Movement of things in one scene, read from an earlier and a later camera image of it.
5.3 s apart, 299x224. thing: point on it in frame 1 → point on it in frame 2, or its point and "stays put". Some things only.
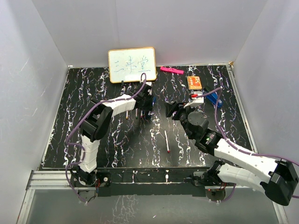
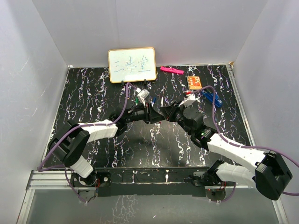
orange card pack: (194, 82) stays put
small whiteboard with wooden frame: (128, 64) stays put
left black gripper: (149, 108) → (154, 117)
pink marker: (172, 70) stays put
